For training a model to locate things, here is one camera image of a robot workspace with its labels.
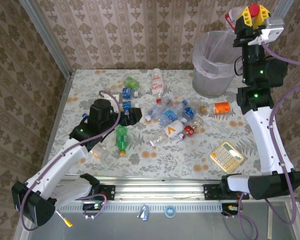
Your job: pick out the large clear bottle blue label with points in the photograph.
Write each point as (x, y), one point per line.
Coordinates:
(170, 115)

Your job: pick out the orange label bottle gold cap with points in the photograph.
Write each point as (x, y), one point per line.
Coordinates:
(221, 108)

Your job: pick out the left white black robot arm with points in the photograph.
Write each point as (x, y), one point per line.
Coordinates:
(57, 162)

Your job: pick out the translucent plastic waste bin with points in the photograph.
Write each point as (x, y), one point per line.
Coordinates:
(210, 85)

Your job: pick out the pink plastic bin liner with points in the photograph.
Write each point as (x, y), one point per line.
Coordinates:
(202, 67)

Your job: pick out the clear bottle blue cap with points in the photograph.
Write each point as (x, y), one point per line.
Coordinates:
(85, 115)

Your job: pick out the clear bottle white cap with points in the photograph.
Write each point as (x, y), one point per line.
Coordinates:
(153, 111)

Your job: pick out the green soda bottle orange cap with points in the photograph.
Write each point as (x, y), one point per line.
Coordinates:
(121, 140)

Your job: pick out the green label clear bottle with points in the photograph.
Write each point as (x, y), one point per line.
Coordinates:
(131, 82)

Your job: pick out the clear crumpled plastic bottle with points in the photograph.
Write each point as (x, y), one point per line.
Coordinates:
(157, 140)

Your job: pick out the white sleeve bottle red cap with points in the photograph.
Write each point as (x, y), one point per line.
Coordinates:
(157, 85)

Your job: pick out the clear bottle small orange mark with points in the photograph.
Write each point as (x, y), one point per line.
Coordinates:
(100, 153)

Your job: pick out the white label bottle orange chevron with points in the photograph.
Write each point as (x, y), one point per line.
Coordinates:
(173, 130)

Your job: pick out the floral patterned tablecloth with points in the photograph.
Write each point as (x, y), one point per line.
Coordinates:
(165, 155)

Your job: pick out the short blue label bottle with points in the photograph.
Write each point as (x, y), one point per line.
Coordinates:
(189, 112)

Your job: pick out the blue metal clip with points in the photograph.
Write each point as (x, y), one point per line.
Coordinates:
(143, 213)

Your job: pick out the yellow desk calculator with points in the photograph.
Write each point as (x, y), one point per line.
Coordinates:
(226, 157)

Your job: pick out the black connector board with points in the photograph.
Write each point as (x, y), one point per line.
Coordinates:
(226, 212)
(90, 207)

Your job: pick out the grey metal base panel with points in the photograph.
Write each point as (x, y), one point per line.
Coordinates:
(190, 227)

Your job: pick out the wooden stick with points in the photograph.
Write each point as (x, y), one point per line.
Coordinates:
(269, 225)

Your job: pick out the aluminium frame post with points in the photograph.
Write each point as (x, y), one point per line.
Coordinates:
(47, 37)
(286, 6)

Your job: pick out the aluminium table edge rail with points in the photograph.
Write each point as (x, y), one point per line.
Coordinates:
(61, 105)

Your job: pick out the aluminium extrusion rail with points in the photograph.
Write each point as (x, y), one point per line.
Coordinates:
(160, 190)

